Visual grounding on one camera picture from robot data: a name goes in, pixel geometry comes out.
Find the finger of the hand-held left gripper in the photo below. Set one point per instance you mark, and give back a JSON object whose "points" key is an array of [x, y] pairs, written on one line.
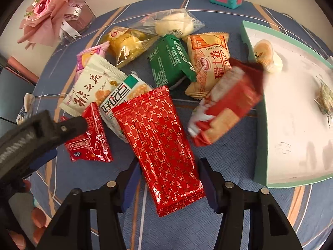
{"points": [[70, 129], [43, 160]]}

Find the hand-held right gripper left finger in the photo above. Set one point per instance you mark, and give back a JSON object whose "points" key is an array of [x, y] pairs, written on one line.
{"points": [[131, 187]]}

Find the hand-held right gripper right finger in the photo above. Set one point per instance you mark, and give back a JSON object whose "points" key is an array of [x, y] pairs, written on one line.
{"points": [[208, 185]]}

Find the small red flower packet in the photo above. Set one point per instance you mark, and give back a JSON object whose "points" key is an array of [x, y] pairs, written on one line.
{"points": [[91, 140]]}

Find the white packet red characters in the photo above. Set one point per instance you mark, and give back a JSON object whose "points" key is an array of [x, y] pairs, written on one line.
{"points": [[91, 86]]}

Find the large red patterned packet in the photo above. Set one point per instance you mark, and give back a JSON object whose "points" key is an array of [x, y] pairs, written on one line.
{"points": [[158, 145]]}

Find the white green cracker packet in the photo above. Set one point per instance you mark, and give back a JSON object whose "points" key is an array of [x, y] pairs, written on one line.
{"points": [[117, 93]]}

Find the red white cracker packet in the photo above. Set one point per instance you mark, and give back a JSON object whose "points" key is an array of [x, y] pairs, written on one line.
{"points": [[226, 104]]}

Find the mint green box tray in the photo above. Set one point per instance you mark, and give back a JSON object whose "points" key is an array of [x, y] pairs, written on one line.
{"points": [[294, 125]]}

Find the orange roll cake packet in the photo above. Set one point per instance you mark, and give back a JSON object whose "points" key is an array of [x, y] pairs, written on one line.
{"points": [[208, 57]]}

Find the person's left hand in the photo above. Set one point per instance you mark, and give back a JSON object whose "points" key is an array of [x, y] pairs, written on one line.
{"points": [[39, 217]]}

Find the blue plaid bedsheet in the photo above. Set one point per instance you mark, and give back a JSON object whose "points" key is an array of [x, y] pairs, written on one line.
{"points": [[234, 156]]}

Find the grey cabinet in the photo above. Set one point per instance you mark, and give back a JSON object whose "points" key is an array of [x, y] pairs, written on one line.
{"points": [[13, 91]]}

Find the pink snack packet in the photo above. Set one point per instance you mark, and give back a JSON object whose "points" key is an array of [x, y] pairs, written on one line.
{"points": [[85, 57]]}

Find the clear packet yellow cake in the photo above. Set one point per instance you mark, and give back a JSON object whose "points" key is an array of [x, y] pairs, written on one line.
{"points": [[127, 44]]}

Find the dark green snack packet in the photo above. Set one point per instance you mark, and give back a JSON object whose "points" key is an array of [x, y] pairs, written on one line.
{"points": [[169, 60]]}

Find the pink flower bouquet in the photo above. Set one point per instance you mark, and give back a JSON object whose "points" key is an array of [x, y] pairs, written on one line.
{"points": [[49, 7]]}

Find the round wrapped pastry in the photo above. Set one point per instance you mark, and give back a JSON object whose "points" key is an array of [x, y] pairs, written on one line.
{"points": [[266, 56]]}

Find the crumpled greenish candy wrapper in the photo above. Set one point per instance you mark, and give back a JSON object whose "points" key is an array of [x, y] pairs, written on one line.
{"points": [[324, 97]]}

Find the clear packet white bun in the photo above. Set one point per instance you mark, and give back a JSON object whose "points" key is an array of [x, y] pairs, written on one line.
{"points": [[171, 23]]}

